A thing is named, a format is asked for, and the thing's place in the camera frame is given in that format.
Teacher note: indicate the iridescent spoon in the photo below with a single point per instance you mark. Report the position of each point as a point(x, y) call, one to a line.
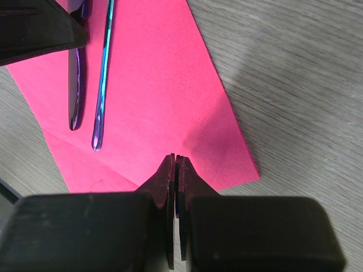
point(98, 131)

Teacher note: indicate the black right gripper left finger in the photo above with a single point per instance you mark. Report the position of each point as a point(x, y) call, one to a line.
point(124, 231)

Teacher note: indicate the iridescent purple knife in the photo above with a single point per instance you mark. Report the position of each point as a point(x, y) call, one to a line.
point(77, 67)

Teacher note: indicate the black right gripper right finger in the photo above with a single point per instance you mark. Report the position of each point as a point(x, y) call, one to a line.
point(251, 233)

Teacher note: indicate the pink paper napkin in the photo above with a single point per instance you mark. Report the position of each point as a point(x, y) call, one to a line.
point(163, 96)

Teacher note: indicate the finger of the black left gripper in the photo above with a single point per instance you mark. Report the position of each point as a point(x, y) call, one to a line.
point(35, 28)

